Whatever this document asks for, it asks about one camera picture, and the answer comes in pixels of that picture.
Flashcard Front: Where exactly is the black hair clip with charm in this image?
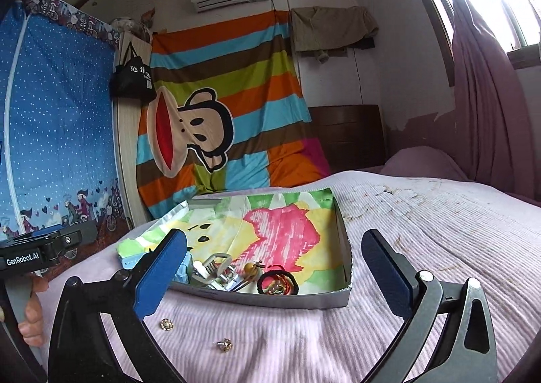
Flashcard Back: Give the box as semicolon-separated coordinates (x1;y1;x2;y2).
232;260;265;292

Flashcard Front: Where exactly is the striped monkey cartoon sheet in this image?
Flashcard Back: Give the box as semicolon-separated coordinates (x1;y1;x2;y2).
136;10;330;217

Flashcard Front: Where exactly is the pink curtain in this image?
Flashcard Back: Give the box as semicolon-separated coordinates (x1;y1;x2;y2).
451;0;536;200

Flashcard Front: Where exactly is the red string bead bracelet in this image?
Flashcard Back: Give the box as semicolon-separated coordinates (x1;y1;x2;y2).
261;274;296;296

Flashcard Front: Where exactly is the colourful painted paper liner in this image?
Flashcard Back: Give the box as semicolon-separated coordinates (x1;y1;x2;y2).
115;187;348;297

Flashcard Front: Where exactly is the olive hanging garment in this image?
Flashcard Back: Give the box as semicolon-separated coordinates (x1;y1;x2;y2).
291;6;380;64

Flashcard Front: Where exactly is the beige hair claw clip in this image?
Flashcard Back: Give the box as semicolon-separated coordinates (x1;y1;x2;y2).
192;253;235;287

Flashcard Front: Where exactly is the brown hair tie yellow bead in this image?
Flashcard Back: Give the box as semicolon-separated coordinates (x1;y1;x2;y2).
243;262;284;283

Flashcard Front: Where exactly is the gold earring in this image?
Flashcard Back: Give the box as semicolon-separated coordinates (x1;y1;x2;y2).
160;318;174;331
216;338;233;353

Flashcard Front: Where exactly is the pink pillow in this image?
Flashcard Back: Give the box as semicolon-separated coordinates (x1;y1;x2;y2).
380;146;469;182

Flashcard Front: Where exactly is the grey tray box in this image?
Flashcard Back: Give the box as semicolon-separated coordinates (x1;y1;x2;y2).
115;187;354;311

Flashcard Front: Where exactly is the light blue smart watch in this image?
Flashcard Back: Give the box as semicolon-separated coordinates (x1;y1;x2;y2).
117;252;193;285

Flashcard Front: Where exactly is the dark wooden headboard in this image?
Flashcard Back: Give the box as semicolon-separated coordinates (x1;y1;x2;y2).
309;105;387;173

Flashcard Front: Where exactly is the black hanging bag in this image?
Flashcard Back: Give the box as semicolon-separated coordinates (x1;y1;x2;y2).
109;42;157;104

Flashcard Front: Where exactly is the person's left hand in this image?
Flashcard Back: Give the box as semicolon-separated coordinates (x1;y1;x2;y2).
18;274;49;347

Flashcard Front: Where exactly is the black braided bracelet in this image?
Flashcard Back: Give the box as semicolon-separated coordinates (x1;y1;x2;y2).
256;267;301;297

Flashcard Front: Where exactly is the silver alligator hair clip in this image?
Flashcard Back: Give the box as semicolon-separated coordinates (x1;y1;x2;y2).
192;260;243;291

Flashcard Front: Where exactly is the pink striped bed cover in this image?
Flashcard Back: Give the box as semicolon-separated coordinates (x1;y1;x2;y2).
25;169;541;383

